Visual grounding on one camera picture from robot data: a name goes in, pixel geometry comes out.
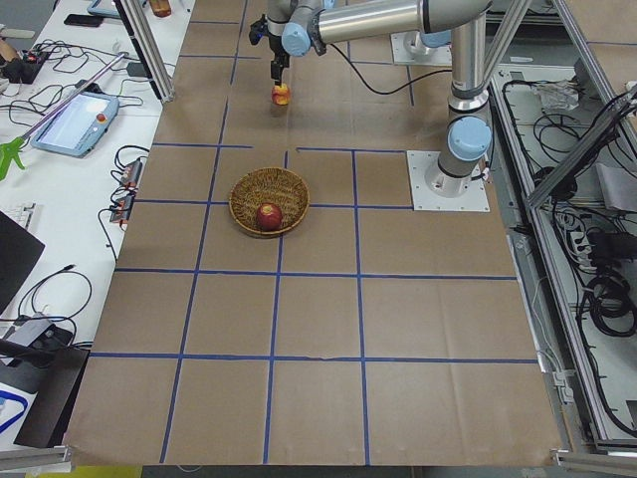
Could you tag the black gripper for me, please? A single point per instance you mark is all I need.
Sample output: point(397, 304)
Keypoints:
point(277, 41)

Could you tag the red yellow apple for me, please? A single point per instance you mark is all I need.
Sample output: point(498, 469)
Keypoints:
point(281, 95)

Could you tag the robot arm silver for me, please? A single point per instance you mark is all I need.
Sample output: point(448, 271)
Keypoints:
point(292, 28)

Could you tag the woven wicker basket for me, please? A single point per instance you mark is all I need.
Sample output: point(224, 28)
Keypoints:
point(274, 185)

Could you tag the dark red apple in basket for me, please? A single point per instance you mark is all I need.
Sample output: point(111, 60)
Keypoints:
point(269, 217)

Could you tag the orange usb hub upper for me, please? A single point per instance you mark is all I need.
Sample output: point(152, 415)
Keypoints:
point(131, 174)

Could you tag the orange usb hub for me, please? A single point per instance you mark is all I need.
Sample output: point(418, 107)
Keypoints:
point(131, 174)
point(120, 212)

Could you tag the black smartphone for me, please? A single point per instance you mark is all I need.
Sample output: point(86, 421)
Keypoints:
point(88, 21)

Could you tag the blue teach pendant tablet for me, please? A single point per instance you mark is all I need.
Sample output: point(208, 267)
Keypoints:
point(76, 129)

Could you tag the orange usb hub lower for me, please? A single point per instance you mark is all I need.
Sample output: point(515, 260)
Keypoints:
point(120, 212)

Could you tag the black laptop corner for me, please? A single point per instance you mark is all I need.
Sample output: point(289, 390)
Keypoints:
point(20, 252)

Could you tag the black box on desk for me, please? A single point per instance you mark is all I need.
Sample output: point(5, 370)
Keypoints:
point(48, 417)

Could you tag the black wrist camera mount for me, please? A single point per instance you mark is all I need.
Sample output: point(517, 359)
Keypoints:
point(259, 30)

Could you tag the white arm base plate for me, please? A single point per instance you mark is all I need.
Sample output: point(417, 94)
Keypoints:
point(416, 48)
point(448, 199)

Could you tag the aluminium frame post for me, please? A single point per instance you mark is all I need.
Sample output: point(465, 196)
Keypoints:
point(143, 42)

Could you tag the green handled reacher tool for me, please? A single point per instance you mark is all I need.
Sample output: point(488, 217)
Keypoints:
point(10, 151)

